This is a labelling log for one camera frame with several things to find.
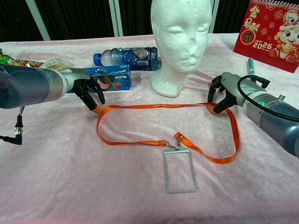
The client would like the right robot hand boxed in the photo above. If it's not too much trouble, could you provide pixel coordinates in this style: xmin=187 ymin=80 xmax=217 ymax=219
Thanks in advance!
xmin=206 ymin=70 xmax=263 ymax=115

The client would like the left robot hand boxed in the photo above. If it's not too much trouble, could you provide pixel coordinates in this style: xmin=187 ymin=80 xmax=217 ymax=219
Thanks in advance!
xmin=56 ymin=66 xmax=106 ymax=114

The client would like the orange lanyard strap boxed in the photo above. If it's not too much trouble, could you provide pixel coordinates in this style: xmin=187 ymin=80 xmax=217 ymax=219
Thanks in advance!
xmin=96 ymin=100 xmax=241 ymax=168

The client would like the silver badge holder frame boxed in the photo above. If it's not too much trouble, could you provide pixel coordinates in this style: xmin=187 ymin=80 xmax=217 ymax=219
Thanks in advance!
xmin=162 ymin=147 xmax=199 ymax=194

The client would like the white foam mannequin head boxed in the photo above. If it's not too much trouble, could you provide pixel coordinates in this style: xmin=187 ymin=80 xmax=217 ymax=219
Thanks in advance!
xmin=147 ymin=0 xmax=215 ymax=99

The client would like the clear bag of pale snacks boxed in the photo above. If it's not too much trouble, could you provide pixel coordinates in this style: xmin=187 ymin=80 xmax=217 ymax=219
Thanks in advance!
xmin=41 ymin=57 xmax=74 ymax=71

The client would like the green black marker pen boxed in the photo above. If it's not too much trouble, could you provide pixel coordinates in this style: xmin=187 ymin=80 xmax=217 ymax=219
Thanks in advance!
xmin=247 ymin=58 xmax=256 ymax=76

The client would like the blue Oreo cookie box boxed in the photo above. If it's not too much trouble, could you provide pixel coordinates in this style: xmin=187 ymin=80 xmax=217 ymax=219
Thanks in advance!
xmin=66 ymin=64 xmax=133 ymax=93

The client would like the red 2026 desk calendar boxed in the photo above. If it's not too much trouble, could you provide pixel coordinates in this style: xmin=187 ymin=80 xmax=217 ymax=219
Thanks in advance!
xmin=231 ymin=0 xmax=299 ymax=76

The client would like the black pleated curtain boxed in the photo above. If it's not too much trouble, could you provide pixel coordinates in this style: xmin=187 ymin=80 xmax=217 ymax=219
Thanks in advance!
xmin=0 ymin=0 xmax=299 ymax=46

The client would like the blue drink bottle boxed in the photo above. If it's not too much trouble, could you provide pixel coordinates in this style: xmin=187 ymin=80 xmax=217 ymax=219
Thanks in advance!
xmin=92 ymin=46 xmax=163 ymax=74

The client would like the green orange snack bag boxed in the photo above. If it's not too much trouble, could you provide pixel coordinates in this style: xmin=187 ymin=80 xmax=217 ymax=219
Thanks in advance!
xmin=0 ymin=47 xmax=44 ymax=70

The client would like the pink velvet tablecloth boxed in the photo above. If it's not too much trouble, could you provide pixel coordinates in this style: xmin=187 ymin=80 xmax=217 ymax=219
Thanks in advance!
xmin=0 ymin=29 xmax=299 ymax=224

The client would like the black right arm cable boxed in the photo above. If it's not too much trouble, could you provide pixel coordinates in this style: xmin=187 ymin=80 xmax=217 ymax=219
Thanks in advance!
xmin=236 ymin=73 xmax=299 ymax=126

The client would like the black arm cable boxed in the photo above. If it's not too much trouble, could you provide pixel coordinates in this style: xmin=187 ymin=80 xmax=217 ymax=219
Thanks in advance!
xmin=236 ymin=73 xmax=299 ymax=126
xmin=0 ymin=106 xmax=27 ymax=146

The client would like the white frame post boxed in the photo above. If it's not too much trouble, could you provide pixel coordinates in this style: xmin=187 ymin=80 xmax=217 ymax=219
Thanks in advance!
xmin=208 ymin=0 xmax=223 ymax=34
xmin=108 ymin=0 xmax=124 ymax=37
xmin=24 ymin=0 xmax=51 ymax=42

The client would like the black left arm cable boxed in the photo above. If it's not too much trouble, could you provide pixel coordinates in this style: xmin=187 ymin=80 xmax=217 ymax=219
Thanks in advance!
xmin=0 ymin=106 xmax=27 ymax=146

